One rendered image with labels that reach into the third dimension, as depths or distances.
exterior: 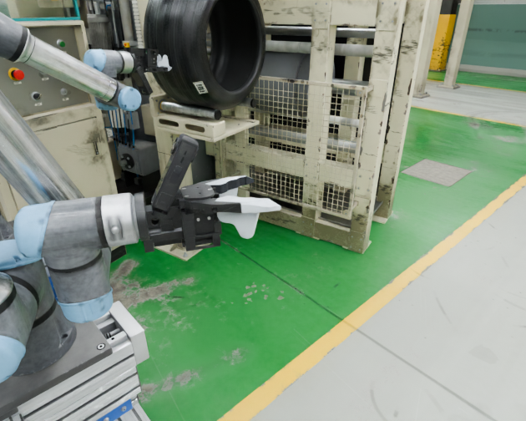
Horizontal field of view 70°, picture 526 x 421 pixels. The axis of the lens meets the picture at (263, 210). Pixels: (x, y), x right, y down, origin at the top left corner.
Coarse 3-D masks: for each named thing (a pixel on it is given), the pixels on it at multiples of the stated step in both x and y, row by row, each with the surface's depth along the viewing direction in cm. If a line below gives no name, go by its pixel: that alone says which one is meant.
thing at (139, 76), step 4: (140, 68) 138; (136, 72) 138; (140, 72) 139; (136, 76) 140; (140, 76) 139; (144, 76) 141; (136, 80) 142; (140, 80) 140; (144, 80) 141; (140, 84) 142; (144, 84) 142; (148, 84) 143; (140, 88) 144; (144, 88) 143; (148, 88) 143; (140, 92) 146; (144, 92) 144; (148, 92) 144; (152, 92) 146
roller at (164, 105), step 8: (160, 104) 182; (168, 104) 179; (176, 104) 177; (184, 104) 175; (176, 112) 179; (184, 112) 175; (192, 112) 172; (200, 112) 169; (208, 112) 167; (216, 112) 166
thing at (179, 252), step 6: (156, 246) 234; (162, 246) 234; (168, 246) 234; (168, 252) 229; (174, 252) 229; (180, 252) 229; (186, 252) 229; (192, 252) 229; (180, 258) 225; (186, 258) 223
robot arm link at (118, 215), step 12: (108, 204) 52; (120, 204) 52; (132, 204) 53; (108, 216) 51; (120, 216) 52; (132, 216) 52; (108, 228) 52; (120, 228) 52; (132, 228) 52; (108, 240) 52; (120, 240) 53; (132, 240) 54
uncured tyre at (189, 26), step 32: (160, 0) 148; (192, 0) 142; (224, 0) 182; (256, 0) 169; (160, 32) 148; (192, 32) 144; (224, 32) 194; (256, 32) 178; (192, 64) 149; (224, 64) 199; (256, 64) 182; (192, 96) 161; (224, 96) 167
